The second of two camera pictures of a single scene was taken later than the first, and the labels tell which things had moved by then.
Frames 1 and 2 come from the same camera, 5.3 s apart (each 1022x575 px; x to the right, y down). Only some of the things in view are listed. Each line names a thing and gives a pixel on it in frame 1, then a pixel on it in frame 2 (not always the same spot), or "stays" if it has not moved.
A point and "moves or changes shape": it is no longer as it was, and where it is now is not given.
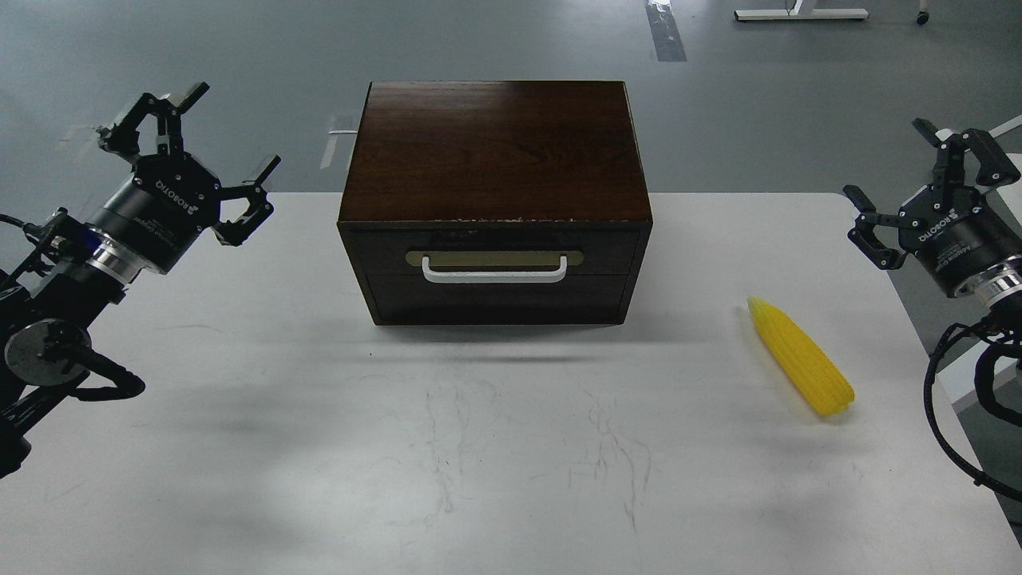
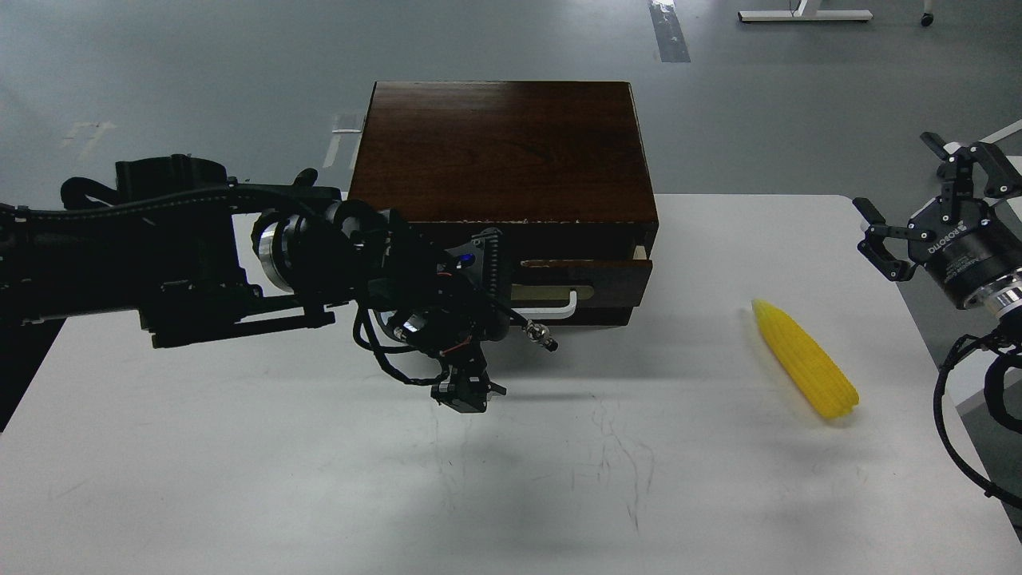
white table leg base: [802, 9] stays
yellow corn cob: [814, 372] stays
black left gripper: [171, 199] to [458, 333]
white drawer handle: [496, 277] to [550, 314]
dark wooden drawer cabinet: [495, 203] stays
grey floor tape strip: [667, 36] stays
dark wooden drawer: [600, 271] moves or changes shape
